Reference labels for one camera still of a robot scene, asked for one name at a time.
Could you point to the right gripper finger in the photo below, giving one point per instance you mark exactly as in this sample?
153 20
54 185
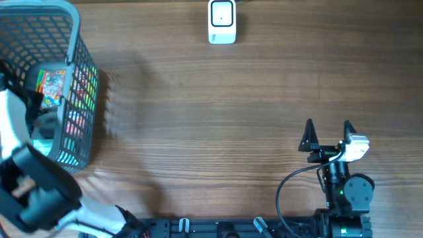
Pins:
349 131
309 141

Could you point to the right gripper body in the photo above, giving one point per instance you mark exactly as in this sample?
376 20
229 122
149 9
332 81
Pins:
323 154

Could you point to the light blue tissue pack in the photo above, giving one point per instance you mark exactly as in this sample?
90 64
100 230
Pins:
44 146

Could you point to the Haribo gummy candy bag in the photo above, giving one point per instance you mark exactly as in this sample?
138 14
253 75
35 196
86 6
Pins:
50 84

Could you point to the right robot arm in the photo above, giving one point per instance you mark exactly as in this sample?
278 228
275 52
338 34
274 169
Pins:
348 196

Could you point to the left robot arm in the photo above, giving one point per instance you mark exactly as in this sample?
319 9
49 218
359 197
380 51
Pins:
36 193

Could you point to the white barcode scanner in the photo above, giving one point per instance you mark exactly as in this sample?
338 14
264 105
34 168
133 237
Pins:
222 21

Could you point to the grey plastic shopping basket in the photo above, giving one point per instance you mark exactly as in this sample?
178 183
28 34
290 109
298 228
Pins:
39 35

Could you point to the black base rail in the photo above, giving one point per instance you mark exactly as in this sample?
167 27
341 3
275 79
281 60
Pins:
231 228

